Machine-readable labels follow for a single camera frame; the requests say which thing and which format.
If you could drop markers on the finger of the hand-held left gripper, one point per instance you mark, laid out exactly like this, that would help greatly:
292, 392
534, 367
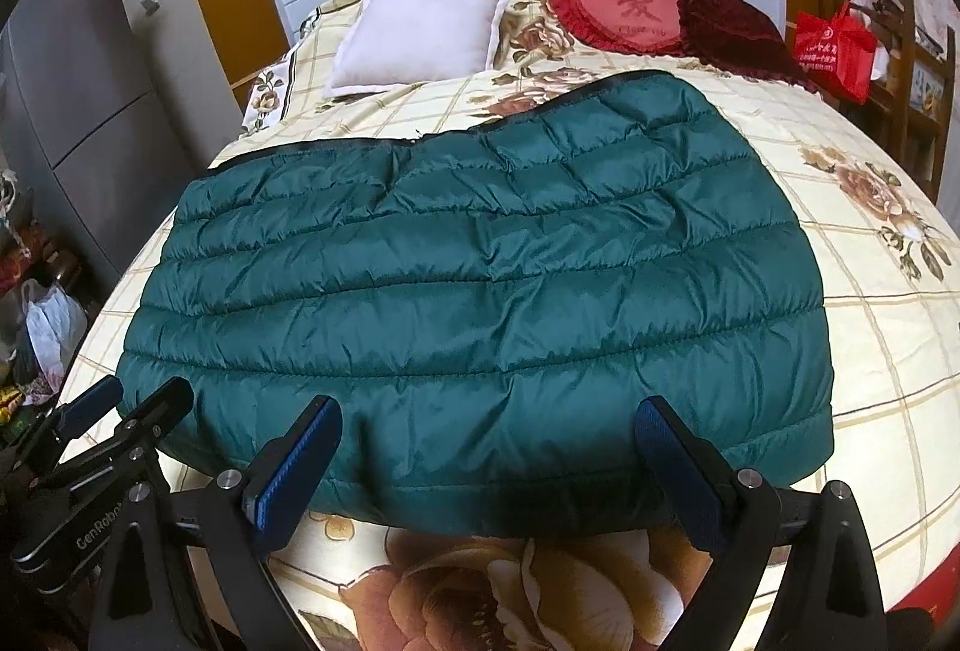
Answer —
161, 403
90, 405

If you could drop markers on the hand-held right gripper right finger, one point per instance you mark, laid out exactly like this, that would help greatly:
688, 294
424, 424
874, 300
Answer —
667, 463

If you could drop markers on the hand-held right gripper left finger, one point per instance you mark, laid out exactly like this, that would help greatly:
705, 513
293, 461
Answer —
292, 463

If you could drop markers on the green puffer jacket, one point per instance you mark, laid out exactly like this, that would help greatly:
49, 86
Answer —
487, 291

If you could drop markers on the white plastic bag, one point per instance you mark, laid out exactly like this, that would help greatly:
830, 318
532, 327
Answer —
52, 328

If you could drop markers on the colourful cloth pile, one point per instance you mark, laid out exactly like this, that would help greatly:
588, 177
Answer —
15, 246

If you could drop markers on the cream floral bedspread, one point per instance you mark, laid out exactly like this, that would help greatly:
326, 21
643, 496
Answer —
862, 336

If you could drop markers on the grey refrigerator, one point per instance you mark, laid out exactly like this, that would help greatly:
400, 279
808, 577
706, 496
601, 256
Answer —
90, 111

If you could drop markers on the dark red velvet pillow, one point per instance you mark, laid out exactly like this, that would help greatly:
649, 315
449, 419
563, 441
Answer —
735, 32

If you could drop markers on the wooden chair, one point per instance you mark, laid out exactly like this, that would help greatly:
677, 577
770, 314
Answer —
904, 96

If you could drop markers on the red plastic bag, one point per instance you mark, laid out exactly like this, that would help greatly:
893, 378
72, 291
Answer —
836, 55

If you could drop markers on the white square pillow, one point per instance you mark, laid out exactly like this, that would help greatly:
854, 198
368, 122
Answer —
420, 36

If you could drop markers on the red heart-shaped pillow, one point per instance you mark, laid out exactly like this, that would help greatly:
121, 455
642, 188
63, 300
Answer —
622, 13

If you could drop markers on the grey wall switch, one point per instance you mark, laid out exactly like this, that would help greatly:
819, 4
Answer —
151, 1

